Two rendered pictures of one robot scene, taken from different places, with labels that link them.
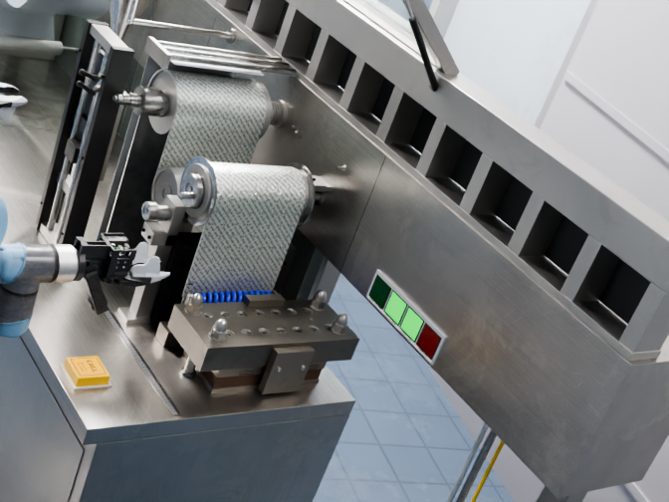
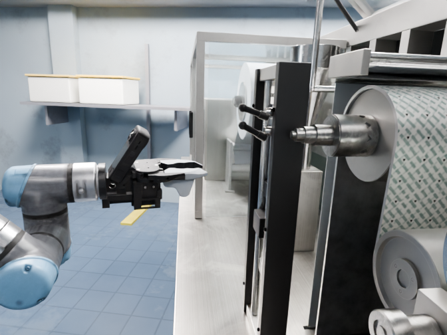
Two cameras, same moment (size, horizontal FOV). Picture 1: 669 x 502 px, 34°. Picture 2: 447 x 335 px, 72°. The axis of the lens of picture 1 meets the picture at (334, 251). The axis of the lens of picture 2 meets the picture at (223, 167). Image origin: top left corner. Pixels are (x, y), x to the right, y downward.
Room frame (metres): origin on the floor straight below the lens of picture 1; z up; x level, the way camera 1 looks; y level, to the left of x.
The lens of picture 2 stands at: (1.78, 0.39, 1.39)
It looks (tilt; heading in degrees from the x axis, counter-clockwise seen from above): 14 degrees down; 35
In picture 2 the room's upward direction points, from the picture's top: 2 degrees clockwise
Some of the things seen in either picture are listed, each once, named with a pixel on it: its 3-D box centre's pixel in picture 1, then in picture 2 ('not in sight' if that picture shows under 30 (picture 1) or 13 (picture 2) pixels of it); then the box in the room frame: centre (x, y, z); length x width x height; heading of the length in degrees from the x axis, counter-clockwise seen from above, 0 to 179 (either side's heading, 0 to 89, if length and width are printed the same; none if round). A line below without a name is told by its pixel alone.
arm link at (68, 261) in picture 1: (62, 262); not in sight; (1.85, 0.49, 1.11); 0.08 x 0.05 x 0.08; 43
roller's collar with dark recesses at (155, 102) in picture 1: (150, 102); (348, 135); (2.26, 0.50, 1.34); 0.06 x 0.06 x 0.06; 43
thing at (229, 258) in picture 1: (239, 260); not in sight; (2.13, 0.19, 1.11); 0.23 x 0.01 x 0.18; 133
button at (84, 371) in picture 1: (87, 371); not in sight; (1.82, 0.38, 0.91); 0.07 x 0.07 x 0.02; 43
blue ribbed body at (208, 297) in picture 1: (233, 298); not in sight; (2.12, 0.17, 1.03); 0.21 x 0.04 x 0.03; 133
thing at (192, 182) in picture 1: (192, 190); not in sight; (2.09, 0.33, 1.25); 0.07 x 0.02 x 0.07; 43
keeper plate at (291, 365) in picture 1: (287, 371); not in sight; (2.02, 0.00, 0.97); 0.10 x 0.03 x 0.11; 133
